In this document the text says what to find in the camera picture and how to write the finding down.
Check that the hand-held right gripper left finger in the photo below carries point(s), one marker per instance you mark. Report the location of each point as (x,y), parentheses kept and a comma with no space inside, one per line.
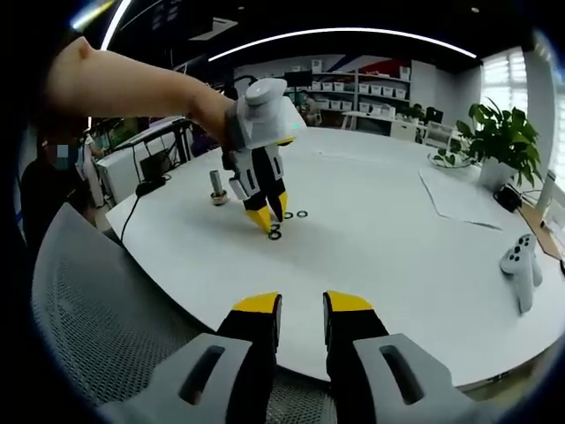
(212,375)

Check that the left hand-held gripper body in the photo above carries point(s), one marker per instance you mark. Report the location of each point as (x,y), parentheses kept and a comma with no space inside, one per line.
(269,119)

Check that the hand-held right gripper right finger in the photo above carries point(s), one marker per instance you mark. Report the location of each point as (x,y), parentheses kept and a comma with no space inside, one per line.
(397,384)

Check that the thick steel threaded stud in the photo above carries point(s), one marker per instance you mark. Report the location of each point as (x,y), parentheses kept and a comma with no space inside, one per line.
(216,179)

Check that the shelf unit with white bins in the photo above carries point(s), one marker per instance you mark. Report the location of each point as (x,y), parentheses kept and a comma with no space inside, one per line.
(353,86)

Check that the ceiling light strip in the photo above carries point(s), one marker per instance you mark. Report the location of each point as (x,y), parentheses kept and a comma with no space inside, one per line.
(344,32)
(115,22)

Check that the grey mesh office chair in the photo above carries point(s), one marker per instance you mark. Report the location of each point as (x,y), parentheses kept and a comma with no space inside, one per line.
(110,309)

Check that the white low cabinet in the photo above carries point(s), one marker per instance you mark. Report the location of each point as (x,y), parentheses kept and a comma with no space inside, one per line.
(397,128)

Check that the white side desk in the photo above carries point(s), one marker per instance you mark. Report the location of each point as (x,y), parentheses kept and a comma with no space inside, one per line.
(115,172)

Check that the black monitor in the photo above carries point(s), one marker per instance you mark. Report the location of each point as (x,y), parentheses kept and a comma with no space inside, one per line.
(434,115)

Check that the white game controller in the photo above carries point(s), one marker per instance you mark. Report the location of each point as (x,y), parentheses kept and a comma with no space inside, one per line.
(521,274)

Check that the small plant in glass bowl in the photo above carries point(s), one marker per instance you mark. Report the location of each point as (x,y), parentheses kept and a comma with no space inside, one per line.
(446,160)

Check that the white paper sheet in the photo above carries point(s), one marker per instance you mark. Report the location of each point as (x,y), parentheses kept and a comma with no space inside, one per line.
(450,194)

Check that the wooden board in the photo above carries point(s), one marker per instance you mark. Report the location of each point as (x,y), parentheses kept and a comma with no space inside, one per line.
(543,238)

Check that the small black box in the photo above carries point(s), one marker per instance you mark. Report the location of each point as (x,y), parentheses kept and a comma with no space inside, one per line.
(507,198)

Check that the white plant pot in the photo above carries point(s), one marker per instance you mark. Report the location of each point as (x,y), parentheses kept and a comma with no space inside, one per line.
(496,174)

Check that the green leafy potted plant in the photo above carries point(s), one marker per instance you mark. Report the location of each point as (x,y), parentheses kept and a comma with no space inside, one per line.
(499,128)

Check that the narrow window with white blinds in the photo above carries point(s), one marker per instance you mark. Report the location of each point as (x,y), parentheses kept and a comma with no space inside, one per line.
(503,75)

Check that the white cylinder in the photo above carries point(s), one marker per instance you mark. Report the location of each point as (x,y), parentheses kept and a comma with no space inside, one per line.
(546,194)

